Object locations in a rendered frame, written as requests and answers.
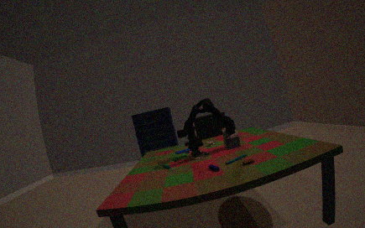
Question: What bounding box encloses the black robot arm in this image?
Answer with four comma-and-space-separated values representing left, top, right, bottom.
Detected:
177, 98, 235, 138

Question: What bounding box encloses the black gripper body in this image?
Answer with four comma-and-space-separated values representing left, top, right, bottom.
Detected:
185, 135, 204, 148

